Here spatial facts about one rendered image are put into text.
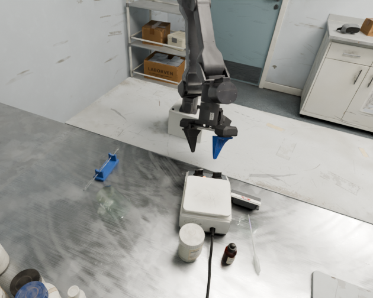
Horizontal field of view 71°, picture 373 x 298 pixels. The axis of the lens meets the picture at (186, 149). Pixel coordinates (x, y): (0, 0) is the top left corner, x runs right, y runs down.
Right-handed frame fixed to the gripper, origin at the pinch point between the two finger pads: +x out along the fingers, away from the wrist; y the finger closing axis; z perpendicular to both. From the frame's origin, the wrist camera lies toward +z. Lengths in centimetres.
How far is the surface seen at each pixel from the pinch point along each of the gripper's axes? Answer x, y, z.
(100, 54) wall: -45, 184, 46
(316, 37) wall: -100, 86, 249
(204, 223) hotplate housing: 18.0, -11.9, -9.0
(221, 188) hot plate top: 9.9, -10.5, -2.4
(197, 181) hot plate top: 9.2, -4.9, -6.3
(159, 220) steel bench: 20.9, -0.5, -14.5
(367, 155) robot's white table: 0, -27, 63
